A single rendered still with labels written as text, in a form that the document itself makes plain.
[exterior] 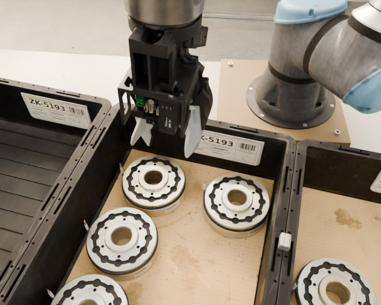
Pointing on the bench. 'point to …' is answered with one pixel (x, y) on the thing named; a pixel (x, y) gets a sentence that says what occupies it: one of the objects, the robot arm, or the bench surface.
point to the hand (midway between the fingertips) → (170, 138)
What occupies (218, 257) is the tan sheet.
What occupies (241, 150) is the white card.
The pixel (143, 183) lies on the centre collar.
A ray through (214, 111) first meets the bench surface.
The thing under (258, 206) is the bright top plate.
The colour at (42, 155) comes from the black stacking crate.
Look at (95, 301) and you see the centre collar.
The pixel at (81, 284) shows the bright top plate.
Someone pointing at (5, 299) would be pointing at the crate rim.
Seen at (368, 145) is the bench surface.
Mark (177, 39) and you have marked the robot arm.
